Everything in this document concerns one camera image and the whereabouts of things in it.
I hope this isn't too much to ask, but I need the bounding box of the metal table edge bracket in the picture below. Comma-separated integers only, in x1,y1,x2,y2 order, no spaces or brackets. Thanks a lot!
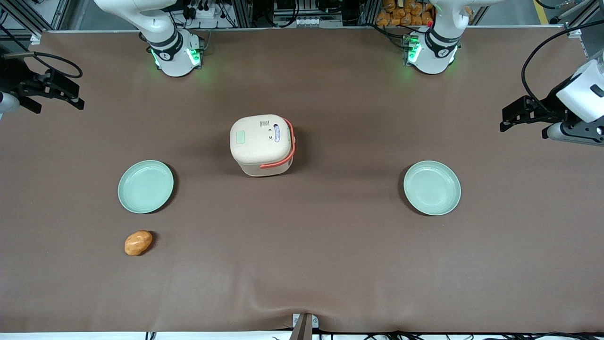
291,313,319,340

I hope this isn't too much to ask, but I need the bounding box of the light green round plate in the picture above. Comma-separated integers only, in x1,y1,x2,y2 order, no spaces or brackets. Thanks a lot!
403,161,461,216
117,160,174,214

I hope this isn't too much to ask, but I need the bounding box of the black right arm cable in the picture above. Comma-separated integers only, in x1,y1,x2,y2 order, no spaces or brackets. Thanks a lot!
2,51,84,79

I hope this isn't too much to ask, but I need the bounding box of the golden brown bread roll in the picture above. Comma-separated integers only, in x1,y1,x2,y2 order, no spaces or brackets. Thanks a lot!
125,230,153,256

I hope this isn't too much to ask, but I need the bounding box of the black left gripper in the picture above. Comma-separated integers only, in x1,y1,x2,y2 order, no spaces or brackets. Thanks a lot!
500,92,604,142

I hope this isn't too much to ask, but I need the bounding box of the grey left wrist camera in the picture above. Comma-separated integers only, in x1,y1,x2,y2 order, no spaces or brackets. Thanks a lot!
542,122,604,146

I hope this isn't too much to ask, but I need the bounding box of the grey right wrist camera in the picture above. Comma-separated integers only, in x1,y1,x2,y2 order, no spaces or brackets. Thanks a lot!
0,92,20,114

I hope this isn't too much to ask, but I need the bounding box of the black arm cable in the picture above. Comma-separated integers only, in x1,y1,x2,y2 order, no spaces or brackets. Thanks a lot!
521,19,604,112
2,51,84,79

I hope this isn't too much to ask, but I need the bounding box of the beige rice cooker orange handle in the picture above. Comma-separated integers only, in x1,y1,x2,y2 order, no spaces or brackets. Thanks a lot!
230,114,296,177

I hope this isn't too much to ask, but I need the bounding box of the brown table mat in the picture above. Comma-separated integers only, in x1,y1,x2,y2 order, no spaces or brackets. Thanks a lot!
0,27,604,333

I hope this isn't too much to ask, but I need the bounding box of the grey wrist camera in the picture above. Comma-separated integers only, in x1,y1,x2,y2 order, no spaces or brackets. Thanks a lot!
542,122,604,146
0,92,20,114

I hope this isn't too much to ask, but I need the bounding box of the bag of orange bread rolls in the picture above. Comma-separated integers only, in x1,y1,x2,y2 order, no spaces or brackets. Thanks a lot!
376,0,435,27

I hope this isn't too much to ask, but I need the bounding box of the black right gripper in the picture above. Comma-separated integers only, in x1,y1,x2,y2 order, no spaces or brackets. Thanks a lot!
0,59,86,114

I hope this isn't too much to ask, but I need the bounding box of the white power strip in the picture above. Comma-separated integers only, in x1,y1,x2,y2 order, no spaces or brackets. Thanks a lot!
188,4,223,20

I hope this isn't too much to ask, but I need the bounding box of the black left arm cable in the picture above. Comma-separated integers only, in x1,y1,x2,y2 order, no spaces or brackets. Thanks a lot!
521,19,604,112

